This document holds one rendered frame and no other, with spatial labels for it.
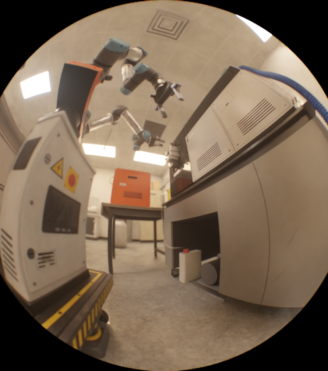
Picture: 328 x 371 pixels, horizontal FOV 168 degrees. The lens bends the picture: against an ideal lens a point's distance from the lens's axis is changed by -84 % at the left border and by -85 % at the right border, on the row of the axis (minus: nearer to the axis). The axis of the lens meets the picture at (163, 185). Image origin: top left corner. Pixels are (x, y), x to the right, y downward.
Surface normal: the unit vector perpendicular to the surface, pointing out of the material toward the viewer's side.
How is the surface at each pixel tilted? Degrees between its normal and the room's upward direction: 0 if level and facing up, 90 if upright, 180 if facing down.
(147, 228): 90
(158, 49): 180
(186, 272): 90
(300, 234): 90
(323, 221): 90
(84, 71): 180
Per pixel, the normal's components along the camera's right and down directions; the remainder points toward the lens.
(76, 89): 0.02, 0.92
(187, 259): 0.36, -0.36
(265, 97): -0.93, -0.12
